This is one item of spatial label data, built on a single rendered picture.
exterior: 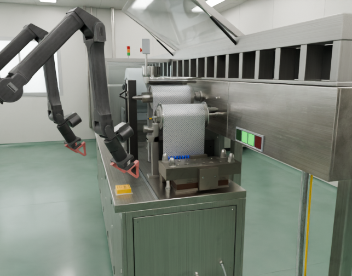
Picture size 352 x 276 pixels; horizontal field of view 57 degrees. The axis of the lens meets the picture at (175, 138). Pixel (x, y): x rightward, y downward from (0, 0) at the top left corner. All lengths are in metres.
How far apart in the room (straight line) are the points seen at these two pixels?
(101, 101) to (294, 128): 0.73
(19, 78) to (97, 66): 0.29
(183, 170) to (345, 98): 0.81
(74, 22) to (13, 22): 6.12
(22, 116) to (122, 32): 2.73
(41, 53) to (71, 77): 6.01
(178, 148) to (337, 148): 0.89
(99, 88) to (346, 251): 1.11
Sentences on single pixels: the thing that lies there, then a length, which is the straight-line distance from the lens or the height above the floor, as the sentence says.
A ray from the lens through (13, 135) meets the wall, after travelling 7.43.
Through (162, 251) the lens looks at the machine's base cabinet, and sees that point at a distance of 1.65.
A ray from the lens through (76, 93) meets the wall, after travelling 7.21.
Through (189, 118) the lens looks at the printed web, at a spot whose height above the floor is 1.24.
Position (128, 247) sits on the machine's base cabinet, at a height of 0.68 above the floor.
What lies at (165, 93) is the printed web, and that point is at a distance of 1.94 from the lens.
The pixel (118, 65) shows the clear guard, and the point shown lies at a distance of 2.68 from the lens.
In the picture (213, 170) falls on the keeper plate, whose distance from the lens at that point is 1.61.
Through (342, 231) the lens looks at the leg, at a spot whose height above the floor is 0.91.
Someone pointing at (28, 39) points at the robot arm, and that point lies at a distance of 1.71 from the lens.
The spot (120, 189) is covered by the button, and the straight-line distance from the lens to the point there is 1.61.
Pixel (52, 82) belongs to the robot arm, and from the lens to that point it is 1.74.
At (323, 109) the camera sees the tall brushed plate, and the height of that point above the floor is 1.37.
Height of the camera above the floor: 1.48
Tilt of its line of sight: 11 degrees down
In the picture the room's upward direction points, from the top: straight up
